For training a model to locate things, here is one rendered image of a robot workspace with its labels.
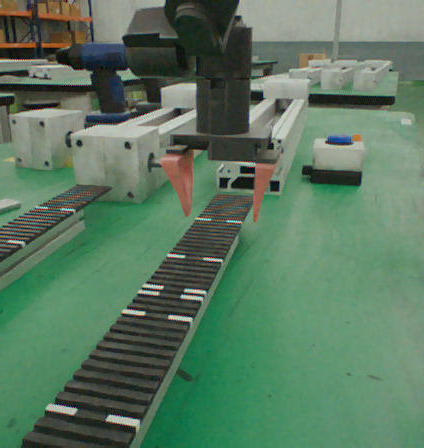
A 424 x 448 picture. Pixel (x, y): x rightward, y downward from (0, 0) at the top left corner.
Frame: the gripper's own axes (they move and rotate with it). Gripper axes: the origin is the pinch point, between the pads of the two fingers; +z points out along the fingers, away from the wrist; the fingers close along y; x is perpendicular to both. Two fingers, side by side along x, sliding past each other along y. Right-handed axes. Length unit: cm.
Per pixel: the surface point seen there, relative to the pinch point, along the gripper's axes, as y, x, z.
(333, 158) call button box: -12.7, -26.9, -1.0
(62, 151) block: 35.4, -28.1, 0.6
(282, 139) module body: -5.1, -19.0, -5.1
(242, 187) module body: 0.7, -20.1, 2.8
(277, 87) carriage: 1, -76, -8
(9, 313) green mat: 14.0, 20.6, 3.4
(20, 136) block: 43, -26, -2
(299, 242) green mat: -9.0, -0.7, 3.2
